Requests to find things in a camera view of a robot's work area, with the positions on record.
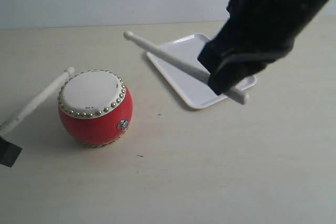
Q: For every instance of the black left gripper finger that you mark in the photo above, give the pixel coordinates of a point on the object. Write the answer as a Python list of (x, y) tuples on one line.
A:
[(9, 152)]

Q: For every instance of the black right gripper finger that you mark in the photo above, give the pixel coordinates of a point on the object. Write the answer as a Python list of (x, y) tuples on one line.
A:
[(225, 76)]

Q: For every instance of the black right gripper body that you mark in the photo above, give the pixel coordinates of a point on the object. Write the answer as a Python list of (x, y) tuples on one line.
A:
[(257, 31)]

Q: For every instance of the white drumstick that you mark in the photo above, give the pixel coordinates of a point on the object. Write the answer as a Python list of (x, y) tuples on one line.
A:
[(36, 101), (198, 74)]

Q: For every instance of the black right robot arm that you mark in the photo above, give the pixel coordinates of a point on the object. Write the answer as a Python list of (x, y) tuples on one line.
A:
[(302, 14)]

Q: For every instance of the red small drum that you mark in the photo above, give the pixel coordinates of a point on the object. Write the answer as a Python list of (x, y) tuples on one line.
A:
[(95, 107)]

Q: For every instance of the white plastic tray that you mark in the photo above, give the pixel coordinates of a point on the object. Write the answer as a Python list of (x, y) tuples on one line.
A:
[(194, 93)]

